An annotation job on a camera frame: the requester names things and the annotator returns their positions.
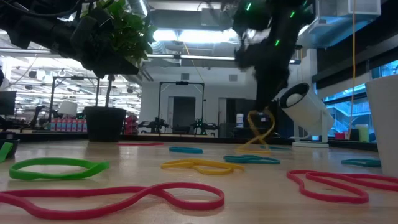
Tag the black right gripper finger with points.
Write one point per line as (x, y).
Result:
(275, 93)
(261, 93)

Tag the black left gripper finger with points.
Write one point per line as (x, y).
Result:
(93, 56)

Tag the teal rubber band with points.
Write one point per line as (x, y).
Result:
(344, 162)
(171, 150)
(278, 148)
(228, 159)

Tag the yellow rubber band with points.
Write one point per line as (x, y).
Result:
(255, 152)
(169, 165)

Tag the red rubber band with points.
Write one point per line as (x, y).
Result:
(62, 215)
(140, 144)
(335, 198)

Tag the wide green rubber band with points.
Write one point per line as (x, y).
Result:
(4, 152)

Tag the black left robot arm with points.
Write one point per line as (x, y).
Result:
(12, 18)

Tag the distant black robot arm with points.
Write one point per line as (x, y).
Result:
(202, 126)
(155, 126)

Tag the white plastic bin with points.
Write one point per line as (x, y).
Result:
(385, 124)

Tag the white wipes canister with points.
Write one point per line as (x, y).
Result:
(239, 120)

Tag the white cylindrical spot lamp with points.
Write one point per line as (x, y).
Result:
(308, 115)

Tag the black cabinet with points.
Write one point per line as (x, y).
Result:
(245, 130)

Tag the long ceiling light tube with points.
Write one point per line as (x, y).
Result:
(202, 58)

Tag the potted green plant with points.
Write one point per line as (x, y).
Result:
(104, 124)

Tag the row of pink boxes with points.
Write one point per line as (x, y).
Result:
(68, 126)

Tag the red box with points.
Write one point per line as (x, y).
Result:
(339, 136)

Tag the red stacked object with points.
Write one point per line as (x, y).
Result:
(131, 124)

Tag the black monitor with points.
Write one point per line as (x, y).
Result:
(7, 104)

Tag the pale green cylinder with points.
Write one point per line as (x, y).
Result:
(362, 133)

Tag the black gantry frame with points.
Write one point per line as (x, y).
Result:
(76, 77)
(182, 83)

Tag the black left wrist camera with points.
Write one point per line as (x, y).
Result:
(99, 18)

